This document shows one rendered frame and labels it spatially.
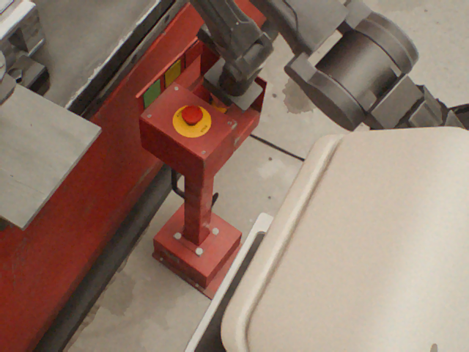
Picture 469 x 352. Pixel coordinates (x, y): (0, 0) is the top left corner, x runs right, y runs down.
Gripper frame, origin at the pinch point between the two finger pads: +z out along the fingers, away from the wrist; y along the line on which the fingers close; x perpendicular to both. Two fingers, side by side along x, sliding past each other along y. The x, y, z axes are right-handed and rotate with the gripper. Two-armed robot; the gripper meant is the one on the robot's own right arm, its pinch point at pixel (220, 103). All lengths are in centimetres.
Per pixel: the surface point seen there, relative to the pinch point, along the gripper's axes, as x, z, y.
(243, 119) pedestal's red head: -1.1, 0.9, -5.7
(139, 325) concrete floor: 33, 70, -20
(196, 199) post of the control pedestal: 7.4, 30.0, -8.9
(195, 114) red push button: 9.8, -7.9, 1.4
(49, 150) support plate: 37.5, -24.6, 11.4
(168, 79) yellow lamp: 6.5, -5.4, 10.0
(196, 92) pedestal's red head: 1.8, -0.4, 5.0
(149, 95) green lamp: 11.8, -5.9, 10.2
